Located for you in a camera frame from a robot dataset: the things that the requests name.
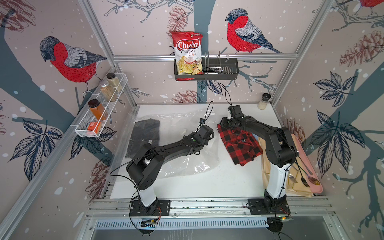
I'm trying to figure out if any orange sauce jar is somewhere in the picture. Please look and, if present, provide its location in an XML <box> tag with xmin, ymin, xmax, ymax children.
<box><xmin>88</xmin><ymin>99</ymin><xmax>108</xmax><ymax>121</ymax></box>

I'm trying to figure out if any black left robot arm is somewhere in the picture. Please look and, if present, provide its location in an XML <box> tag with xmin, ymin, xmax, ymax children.
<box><xmin>126</xmin><ymin>125</ymin><xmax>215</xmax><ymax>209</ymax></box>

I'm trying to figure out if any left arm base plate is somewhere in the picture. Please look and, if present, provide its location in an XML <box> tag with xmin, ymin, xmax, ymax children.
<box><xmin>130</xmin><ymin>200</ymin><xmax>171</xmax><ymax>217</ymax></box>

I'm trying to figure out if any red black plaid shirt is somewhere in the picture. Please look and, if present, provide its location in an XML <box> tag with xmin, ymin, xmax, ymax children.
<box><xmin>217</xmin><ymin>124</ymin><xmax>263</xmax><ymax>167</ymax></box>

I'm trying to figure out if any spice jar black lid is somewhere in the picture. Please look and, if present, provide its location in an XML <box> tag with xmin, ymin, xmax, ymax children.
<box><xmin>107</xmin><ymin>73</ymin><xmax>123</xmax><ymax>92</ymax></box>

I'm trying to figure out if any gold spoon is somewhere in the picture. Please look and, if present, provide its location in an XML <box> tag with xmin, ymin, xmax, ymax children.
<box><xmin>299</xmin><ymin>165</ymin><xmax>321</xmax><ymax>186</ymax></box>

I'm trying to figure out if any clear acrylic wall shelf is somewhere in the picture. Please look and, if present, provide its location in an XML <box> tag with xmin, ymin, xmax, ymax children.
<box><xmin>75</xmin><ymin>73</ymin><xmax>128</xmax><ymax>138</ymax></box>

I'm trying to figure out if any beige folded cloth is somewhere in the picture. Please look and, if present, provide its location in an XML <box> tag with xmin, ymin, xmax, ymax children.
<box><xmin>262</xmin><ymin>149</ymin><xmax>319</xmax><ymax>198</ymax></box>

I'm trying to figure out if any pepper grinder black cap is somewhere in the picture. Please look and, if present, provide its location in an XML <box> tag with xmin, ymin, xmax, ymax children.
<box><xmin>258</xmin><ymin>93</ymin><xmax>271</xmax><ymax>110</ymax></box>

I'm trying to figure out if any small orange box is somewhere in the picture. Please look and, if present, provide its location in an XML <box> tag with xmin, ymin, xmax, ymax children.
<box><xmin>87</xmin><ymin>121</ymin><xmax>103</xmax><ymax>135</ymax></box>

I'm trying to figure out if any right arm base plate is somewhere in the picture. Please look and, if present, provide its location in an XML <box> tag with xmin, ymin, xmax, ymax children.
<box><xmin>246</xmin><ymin>198</ymin><xmax>291</xmax><ymax>215</ymax></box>

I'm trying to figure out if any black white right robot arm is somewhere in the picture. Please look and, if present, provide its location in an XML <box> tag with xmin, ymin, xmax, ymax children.
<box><xmin>220</xmin><ymin>105</ymin><xmax>299</xmax><ymax>213</ymax></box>

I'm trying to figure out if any red Chuba cassava chips bag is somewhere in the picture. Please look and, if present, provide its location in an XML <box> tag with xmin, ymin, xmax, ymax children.
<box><xmin>171</xmin><ymin>32</ymin><xmax>203</xmax><ymax>81</ymax></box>

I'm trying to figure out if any black wire wall basket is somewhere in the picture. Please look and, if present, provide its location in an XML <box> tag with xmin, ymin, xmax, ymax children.
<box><xmin>174</xmin><ymin>55</ymin><xmax>239</xmax><ymax>81</ymax></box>

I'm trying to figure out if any pink tray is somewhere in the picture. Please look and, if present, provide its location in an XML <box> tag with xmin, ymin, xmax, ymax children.
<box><xmin>291</xmin><ymin>134</ymin><xmax>323</xmax><ymax>195</ymax></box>

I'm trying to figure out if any grey pinstriped shirt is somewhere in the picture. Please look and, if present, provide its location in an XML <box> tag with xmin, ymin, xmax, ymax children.
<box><xmin>125</xmin><ymin>119</ymin><xmax>160</xmax><ymax>159</ymax></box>

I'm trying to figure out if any black fork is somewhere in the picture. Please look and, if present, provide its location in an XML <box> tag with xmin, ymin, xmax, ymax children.
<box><xmin>296</xmin><ymin>164</ymin><xmax>310</xmax><ymax>188</ymax></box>

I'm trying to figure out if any aluminium mounting rail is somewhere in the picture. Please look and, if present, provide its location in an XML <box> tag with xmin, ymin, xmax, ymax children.
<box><xmin>84</xmin><ymin>196</ymin><xmax>336</xmax><ymax>219</ymax></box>

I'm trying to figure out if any clear plastic vacuum bag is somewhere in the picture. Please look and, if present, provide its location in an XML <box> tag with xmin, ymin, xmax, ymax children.
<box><xmin>122</xmin><ymin>109</ymin><xmax>220</xmax><ymax>183</ymax></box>

